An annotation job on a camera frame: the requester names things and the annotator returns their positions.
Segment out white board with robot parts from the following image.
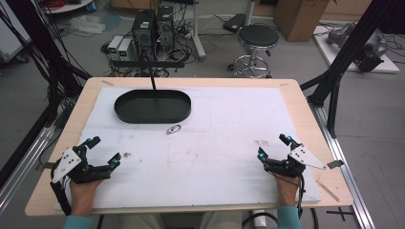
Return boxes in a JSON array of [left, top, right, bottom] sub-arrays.
[[312, 22, 401, 74]]

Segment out black computer tower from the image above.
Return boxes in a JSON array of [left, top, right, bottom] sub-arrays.
[[155, 5, 176, 51], [131, 9, 158, 51]]

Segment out black metal frame post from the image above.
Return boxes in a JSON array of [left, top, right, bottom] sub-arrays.
[[0, 0, 94, 189], [299, 0, 405, 139]]

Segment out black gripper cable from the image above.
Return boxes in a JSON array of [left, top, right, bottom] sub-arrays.
[[276, 173, 306, 220]]

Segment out black round stool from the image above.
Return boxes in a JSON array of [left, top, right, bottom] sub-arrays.
[[226, 24, 281, 79]]

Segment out black oval tray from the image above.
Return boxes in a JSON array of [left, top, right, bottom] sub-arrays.
[[113, 89, 193, 125]]

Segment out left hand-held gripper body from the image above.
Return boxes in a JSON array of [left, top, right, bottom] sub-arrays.
[[51, 143, 113, 185]]

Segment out black flat device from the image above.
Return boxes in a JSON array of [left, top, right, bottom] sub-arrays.
[[222, 12, 247, 34]]

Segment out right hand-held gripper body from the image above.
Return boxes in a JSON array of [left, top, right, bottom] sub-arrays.
[[263, 143, 328, 179]]

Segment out brown cardboard box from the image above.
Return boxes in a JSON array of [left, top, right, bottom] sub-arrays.
[[273, 0, 331, 43]]

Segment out silver metal carabiner clip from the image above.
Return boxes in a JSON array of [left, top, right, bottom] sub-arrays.
[[165, 124, 182, 135]]

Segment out aluminium floor rail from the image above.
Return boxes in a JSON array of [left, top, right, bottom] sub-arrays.
[[0, 125, 57, 213], [309, 103, 377, 229]]

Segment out white plastic bag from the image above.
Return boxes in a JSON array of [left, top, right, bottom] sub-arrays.
[[67, 14, 106, 35]]

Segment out white foam mat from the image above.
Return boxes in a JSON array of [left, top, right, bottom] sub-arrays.
[[53, 86, 322, 212]]

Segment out person's right hand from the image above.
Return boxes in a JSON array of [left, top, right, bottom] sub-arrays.
[[274, 173, 302, 208]]

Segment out black gripper strap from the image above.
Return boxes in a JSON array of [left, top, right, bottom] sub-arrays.
[[49, 166, 73, 217]]

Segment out thin wooden stick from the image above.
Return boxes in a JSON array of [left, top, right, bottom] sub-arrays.
[[315, 178, 341, 203]]

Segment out black tape piece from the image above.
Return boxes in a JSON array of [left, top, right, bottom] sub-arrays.
[[327, 159, 346, 170]]

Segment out white power supply box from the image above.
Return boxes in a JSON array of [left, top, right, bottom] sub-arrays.
[[117, 38, 135, 62], [107, 34, 125, 55]]

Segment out white table leg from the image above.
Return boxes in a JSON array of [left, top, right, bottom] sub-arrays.
[[190, 0, 207, 62]]

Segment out person's left hand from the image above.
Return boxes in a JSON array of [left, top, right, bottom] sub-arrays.
[[69, 177, 105, 218]]

